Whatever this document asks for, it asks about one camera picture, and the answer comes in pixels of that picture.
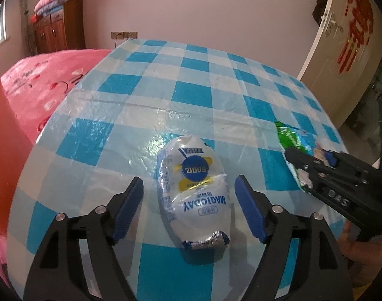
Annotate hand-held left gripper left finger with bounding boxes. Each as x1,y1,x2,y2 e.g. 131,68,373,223
23,176,144,301

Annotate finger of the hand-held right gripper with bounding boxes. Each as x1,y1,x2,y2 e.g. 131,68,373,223
323,151,367,176
286,147,328,192

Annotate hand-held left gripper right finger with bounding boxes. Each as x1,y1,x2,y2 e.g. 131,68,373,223
234,175,350,301

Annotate blue cartoon snack packet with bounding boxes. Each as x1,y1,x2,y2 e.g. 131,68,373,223
274,121,317,195

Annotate clear white plastic bag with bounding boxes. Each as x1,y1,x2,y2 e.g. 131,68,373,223
156,135,234,251

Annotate person's right hand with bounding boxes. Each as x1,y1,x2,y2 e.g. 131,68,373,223
338,221,378,287

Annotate cream door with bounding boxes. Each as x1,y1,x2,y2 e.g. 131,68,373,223
296,0,382,129

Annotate blue checked plastic tablecloth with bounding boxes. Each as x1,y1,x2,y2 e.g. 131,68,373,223
6,39,351,301

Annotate red door decoration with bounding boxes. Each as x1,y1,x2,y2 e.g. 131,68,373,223
337,0,375,74

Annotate dark brown hanging bag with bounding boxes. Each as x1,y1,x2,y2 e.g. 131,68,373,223
312,0,333,26

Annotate pink bed blanket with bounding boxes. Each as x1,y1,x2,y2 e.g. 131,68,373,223
0,48,113,289

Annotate brown wooden cabinet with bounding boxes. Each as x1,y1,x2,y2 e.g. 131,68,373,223
32,0,86,54

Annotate grey curtain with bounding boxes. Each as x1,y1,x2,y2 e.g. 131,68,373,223
20,0,38,54

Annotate metal door handle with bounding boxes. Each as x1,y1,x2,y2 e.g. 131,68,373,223
322,12,344,36

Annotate beige wall sockets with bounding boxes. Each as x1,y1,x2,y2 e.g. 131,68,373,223
111,31,138,40

